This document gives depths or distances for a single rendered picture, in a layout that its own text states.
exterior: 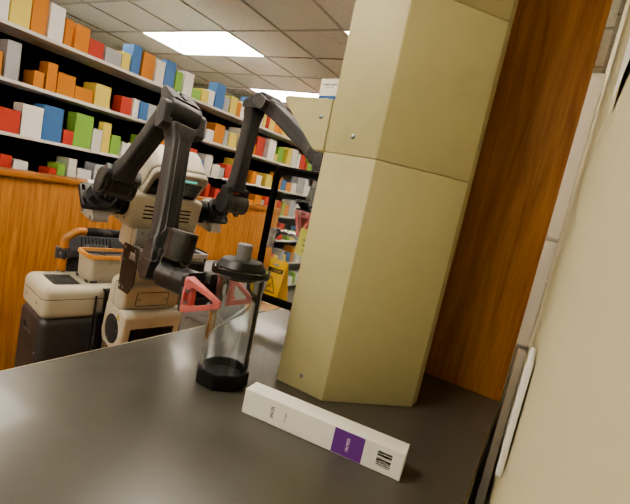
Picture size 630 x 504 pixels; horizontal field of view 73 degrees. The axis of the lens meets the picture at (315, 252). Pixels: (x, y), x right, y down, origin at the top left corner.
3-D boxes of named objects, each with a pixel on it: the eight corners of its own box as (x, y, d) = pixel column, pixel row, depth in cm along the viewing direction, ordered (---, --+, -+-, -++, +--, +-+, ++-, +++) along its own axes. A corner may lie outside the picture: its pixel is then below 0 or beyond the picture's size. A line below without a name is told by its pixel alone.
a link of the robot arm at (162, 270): (167, 286, 93) (146, 283, 88) (176, 255, 93) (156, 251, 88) (189, 295, 89) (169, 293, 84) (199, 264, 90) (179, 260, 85)
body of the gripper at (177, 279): (226, 273, 88) (201, 263, 91) (189, 275, 79) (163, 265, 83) (220, 302, 89) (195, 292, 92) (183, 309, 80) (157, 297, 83)
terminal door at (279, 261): (339, 328, 115) (373, 182, 110) (249, 296, 128) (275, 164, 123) (341, 328, 115) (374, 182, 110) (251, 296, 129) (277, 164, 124)
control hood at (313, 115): (382, 176, 110) (391, 137, 109) (323, 151, 82) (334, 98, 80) (343, 169, 115) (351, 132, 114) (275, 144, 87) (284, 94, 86)
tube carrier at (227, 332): (261, 377, 84) (281, 273, 82) (223, 393, 75) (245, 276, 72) (220, 358, 89) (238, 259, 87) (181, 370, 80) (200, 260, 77)
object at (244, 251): (273, 283, 82) (279, 249, 81) (242, 286, 74) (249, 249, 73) (237, 270, 86) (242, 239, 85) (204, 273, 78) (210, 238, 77)
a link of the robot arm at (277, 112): (273, 112, 157) (250, 102, 149) (280, 98, 154) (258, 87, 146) (336, 178, 133) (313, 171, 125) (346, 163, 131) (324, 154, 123)
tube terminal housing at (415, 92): (433, 382, 104) (516, 59, 94) (388, 433, 76) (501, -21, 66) (343, 347, 116) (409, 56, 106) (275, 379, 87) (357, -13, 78)
